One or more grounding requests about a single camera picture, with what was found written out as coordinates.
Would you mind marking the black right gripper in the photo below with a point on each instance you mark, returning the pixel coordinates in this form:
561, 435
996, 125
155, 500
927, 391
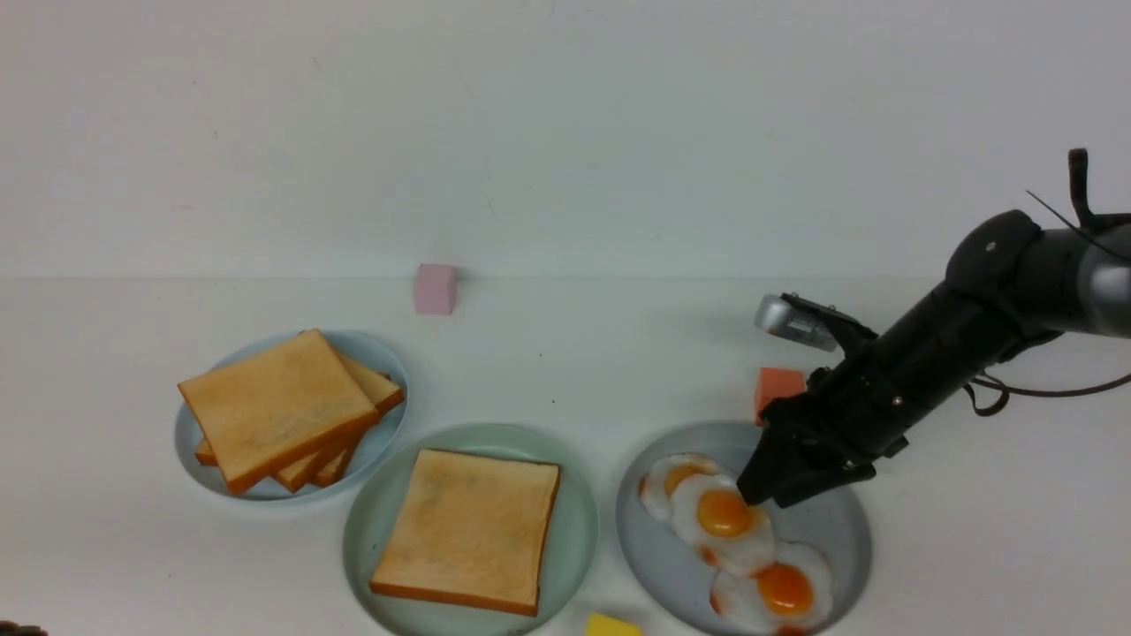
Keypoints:
829, 436

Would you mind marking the fried egg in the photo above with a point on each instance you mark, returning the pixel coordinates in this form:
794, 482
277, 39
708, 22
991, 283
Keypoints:
711, 517
791, 596
658, 484

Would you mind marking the toast slice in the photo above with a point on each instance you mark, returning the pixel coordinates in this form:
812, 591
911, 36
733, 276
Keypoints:
381, 391
262, 413
471, 531
320, 469

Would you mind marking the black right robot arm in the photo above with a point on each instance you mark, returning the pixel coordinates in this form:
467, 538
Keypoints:
1010, 286

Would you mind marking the orange cube block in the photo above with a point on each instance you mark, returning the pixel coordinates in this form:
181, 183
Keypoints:
775, 383

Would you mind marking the fried egg front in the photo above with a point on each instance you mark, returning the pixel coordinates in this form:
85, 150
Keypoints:
791, 596

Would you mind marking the fried egg back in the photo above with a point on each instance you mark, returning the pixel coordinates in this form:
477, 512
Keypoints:
658, 484

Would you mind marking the grey egg plate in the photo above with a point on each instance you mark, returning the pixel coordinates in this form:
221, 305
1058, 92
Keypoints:
679, 581

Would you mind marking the yellow cube block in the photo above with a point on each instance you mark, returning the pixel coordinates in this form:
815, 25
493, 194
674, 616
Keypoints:
599, 624

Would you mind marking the pink cube block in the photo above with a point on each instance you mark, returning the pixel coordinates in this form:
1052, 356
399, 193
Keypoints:
435, 289

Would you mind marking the light blue bread plate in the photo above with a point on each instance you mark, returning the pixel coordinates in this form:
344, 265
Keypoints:
364, 348

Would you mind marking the green centre plate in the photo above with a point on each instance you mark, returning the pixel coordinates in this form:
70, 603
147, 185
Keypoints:
573, 532

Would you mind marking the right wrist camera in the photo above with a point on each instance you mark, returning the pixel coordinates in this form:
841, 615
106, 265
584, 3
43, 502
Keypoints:
795, 319

